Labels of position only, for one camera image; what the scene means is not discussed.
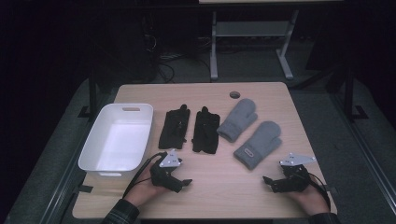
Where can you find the white plastic bin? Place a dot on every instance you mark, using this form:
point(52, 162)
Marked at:
point(118, 140)

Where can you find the black metal stand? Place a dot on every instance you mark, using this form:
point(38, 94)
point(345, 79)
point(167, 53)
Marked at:
point(92, 90)
point(349, 93)

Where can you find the grey metal rail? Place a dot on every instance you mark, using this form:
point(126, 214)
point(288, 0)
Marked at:
point(67, 177)
point(367, 149)

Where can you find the black glove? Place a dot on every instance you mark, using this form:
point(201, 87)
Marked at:
point(174, 130)
point(205, 133)

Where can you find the person's right hand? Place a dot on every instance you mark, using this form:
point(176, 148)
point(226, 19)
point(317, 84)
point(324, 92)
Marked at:
point(311, 202)

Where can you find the grey mitten with label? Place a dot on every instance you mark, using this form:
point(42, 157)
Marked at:
point(261, 143)

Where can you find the grey metal desk frame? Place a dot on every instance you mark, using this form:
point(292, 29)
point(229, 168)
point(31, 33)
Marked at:
point(252, 28)

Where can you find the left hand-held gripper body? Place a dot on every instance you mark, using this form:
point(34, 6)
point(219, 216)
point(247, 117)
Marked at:
point(165, 175)

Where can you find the person's left hand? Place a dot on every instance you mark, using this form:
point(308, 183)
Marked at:
point(140, 193)

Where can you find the plain grey mitten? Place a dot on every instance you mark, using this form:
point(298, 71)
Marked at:
point(238, 119)

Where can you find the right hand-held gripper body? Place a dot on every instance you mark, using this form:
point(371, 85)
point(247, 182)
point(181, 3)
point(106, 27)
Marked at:
point(294, 179)

